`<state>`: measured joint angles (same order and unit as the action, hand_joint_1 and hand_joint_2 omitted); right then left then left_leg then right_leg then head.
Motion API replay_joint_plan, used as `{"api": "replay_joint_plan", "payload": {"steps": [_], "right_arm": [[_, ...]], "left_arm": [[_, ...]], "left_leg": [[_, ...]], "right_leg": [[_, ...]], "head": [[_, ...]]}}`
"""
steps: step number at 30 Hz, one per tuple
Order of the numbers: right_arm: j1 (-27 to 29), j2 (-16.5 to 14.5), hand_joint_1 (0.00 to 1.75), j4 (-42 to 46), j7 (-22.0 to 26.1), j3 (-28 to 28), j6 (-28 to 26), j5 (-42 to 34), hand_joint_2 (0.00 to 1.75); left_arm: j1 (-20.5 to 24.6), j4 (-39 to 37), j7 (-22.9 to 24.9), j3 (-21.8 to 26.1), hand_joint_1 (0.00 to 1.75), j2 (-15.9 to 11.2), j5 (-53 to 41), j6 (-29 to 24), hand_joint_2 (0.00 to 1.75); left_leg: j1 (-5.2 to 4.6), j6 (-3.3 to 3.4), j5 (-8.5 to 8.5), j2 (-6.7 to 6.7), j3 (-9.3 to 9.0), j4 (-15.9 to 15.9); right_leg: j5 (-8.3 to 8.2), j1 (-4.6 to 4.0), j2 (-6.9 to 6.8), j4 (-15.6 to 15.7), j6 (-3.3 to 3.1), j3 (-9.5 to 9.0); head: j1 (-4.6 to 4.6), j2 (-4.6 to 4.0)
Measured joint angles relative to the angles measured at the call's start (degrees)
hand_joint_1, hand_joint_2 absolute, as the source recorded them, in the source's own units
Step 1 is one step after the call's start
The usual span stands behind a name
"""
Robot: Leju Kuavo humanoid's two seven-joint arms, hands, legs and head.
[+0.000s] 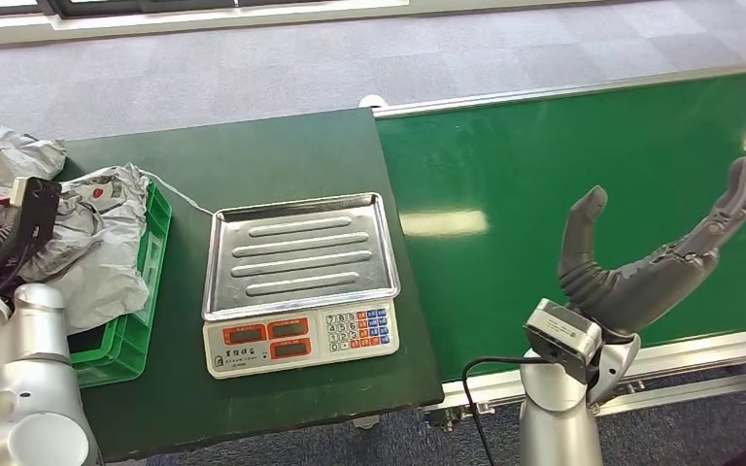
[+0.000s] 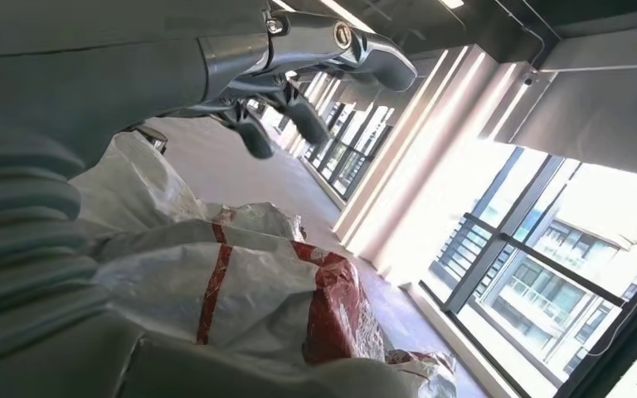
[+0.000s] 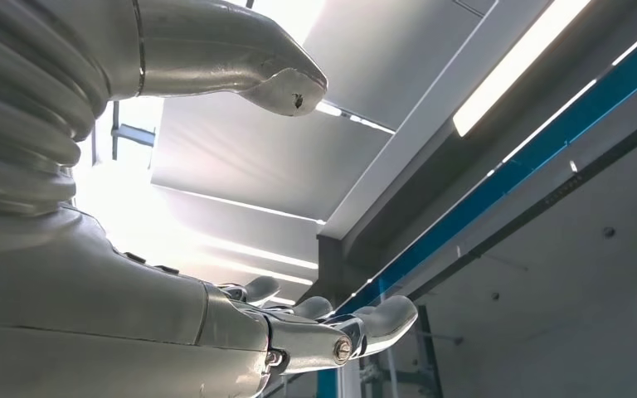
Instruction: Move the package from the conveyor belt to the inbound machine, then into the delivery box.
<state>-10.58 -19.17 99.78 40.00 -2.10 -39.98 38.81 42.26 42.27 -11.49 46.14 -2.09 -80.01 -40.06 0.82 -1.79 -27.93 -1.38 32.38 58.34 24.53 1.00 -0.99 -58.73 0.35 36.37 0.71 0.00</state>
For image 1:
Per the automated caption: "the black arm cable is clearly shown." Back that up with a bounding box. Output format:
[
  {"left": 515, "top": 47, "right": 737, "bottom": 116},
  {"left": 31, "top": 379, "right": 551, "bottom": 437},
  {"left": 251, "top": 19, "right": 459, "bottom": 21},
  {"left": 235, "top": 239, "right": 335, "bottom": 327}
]
[
  {"left": 0, "top": 234, "right": 43, "bottom": 358},
  {"left": 461, "top": 356, "right": 551, "bottom": 466}
]

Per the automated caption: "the thin white cord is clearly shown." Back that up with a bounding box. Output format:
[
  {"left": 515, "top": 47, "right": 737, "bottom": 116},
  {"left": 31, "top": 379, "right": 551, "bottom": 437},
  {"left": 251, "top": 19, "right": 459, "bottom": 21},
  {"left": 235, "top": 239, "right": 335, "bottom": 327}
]
[{"left": 140, "top": 168, "right": 216, "bottom": 217}]

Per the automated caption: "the green plastic crate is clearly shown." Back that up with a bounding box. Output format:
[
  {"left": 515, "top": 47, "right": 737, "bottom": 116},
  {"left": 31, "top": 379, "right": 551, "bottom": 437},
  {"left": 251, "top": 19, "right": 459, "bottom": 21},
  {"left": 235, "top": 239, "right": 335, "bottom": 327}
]
[{"left": 0, "top": 182, "right": 174, "bottom": 407}]

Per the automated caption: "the black window frame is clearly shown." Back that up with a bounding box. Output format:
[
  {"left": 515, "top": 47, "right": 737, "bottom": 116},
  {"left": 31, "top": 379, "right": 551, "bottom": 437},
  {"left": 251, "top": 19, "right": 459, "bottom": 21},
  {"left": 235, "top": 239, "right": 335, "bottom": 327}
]
[{"left": 0, "top": 0, "right": 406, "bottom": 20}]

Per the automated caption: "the electronic scale with steel tray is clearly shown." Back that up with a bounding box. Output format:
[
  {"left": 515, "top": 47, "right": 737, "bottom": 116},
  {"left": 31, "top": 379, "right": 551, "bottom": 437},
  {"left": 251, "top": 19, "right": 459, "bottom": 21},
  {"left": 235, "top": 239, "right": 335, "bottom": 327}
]
[{"left": 201, "top": 191, "right": 402, "bottom": 381}]

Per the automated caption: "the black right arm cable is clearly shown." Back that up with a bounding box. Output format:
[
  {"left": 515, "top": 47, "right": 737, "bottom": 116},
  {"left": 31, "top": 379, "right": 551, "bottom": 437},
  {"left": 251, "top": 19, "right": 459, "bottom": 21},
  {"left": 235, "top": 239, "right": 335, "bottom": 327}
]
[{"left": 461, "top": 356, "right": 551, "bottom": 466}]

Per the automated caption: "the white window sill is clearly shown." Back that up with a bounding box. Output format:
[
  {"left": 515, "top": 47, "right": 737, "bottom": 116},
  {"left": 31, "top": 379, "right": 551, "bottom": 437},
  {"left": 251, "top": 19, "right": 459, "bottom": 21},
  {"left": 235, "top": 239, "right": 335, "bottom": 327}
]
[{"left": 0, "top": 0, "right": 612, "bottom": 51}]

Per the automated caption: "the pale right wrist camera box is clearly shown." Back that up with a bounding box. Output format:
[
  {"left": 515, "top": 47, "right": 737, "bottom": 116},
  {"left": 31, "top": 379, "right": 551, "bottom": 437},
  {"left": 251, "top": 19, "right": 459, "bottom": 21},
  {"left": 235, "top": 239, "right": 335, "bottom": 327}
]
[{"left": 523, "top": 297, "right": 604, "bottom": 385}]

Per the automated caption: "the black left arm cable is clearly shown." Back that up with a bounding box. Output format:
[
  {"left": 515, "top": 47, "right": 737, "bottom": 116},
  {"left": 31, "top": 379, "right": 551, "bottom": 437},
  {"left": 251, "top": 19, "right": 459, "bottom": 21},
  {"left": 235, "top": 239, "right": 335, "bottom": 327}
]
[{"left": 0, "top": 234, "right": 43, "bottom": 358}]

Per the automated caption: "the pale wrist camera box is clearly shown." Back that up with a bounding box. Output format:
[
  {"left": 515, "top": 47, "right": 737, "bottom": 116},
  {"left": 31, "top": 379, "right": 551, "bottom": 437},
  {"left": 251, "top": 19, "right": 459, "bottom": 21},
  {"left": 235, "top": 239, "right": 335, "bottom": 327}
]
[
  {"left": 9, "top": 176, "right": 63, "bottom": 256},
  {"left": 523, "top": 297, "right": 604, "bottom": 385}
]

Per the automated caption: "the dark green table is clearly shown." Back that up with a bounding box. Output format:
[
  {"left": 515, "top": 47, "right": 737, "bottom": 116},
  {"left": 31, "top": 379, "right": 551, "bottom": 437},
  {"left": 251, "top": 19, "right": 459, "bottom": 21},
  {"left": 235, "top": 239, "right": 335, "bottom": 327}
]
[{"left": 0, "top": 108, "right": 445, "bottom": 464}]

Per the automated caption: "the large white poly mailer package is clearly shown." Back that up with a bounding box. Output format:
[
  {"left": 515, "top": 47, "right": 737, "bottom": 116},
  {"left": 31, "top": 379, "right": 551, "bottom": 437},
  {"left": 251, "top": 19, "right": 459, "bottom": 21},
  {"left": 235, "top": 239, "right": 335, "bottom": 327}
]
[{"left": 21, "top": 163, "right": 153, "bottom": 336}]

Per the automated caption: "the crumpled white red-print package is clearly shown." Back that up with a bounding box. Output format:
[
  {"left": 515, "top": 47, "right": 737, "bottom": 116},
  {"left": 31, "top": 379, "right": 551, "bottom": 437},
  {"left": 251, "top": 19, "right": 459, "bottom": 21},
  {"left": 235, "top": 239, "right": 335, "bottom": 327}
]
[{"left": 0, "top": 118, "right": 69, "bottom": 194}]

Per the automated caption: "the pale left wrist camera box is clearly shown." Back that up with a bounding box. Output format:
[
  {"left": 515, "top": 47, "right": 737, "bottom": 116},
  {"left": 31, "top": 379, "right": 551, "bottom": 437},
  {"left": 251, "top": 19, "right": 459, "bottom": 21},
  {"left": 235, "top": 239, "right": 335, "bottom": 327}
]
[{"left": 9, "top": 176, "right": 63, "bottom": 256}]

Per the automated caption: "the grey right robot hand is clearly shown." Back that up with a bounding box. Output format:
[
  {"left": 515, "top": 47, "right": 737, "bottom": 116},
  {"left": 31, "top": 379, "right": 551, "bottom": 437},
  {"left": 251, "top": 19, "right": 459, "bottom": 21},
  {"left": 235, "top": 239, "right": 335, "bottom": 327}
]
[{"left": 558, "top": 142, "right": 746, "bottom": 339}]

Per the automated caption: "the green conveyor belt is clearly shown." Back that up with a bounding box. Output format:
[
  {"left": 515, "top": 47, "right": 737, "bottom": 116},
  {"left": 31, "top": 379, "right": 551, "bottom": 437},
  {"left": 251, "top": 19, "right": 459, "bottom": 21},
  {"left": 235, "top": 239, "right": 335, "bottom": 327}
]
[{"left": 372, "top": 60, "right": 746, "bottom": 433}]

